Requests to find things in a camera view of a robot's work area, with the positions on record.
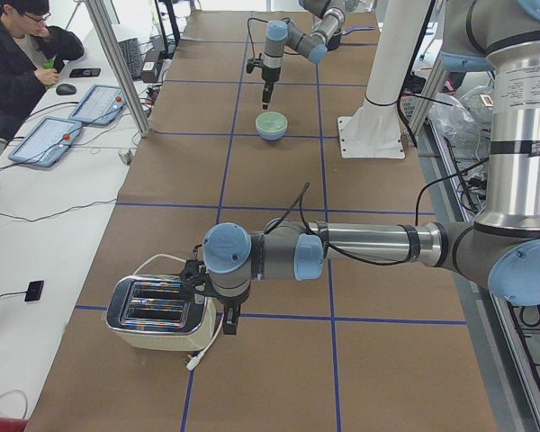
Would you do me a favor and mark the black computer mouse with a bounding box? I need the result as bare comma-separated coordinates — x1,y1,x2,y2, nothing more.
55,84,77,95

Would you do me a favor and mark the aluminium frame post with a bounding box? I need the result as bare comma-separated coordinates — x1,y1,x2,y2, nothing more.
85,0,150,138

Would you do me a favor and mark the small black square device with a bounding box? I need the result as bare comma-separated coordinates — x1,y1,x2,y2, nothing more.
24,280,44,302

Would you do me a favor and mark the black keyboard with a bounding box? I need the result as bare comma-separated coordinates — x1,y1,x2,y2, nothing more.
118,38,143,80

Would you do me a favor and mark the near blue teach pendant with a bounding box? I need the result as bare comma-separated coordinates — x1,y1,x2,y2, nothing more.
8,116,83,167

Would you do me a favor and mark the green bowl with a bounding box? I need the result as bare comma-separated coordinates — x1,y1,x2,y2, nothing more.
255,111,288,129

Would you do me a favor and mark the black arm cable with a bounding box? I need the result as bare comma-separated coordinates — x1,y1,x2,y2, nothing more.
278,85,491,266

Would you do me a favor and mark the chrome and cream toaster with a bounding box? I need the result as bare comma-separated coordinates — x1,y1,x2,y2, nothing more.
106,274,216,352

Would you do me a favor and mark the blue teach pendant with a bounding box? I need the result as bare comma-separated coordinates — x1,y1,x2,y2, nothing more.
8,116,83,167
68,85,125,126

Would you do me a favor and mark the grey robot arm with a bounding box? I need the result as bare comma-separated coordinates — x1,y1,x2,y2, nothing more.
180,1,540,334
247,0,357,110

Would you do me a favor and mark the seated person in black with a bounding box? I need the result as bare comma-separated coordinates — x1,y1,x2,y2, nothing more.
0,0,85,140

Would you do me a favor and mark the green bottle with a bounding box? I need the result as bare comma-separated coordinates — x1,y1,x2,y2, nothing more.
40,58,59,88

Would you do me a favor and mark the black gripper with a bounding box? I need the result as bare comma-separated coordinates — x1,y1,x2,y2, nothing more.
179,259,243,336
262,81,275,110

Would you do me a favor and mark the black smartphone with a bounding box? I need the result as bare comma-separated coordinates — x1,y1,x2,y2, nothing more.
69,67,101,78

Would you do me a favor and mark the blue bowl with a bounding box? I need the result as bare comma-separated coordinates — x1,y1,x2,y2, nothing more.
256,128,287,141

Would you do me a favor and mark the far blue teach pendant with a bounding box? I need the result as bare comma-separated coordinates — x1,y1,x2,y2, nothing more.
68,85,125,126

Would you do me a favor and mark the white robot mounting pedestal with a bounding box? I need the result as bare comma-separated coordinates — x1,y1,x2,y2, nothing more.
337,0,435,159

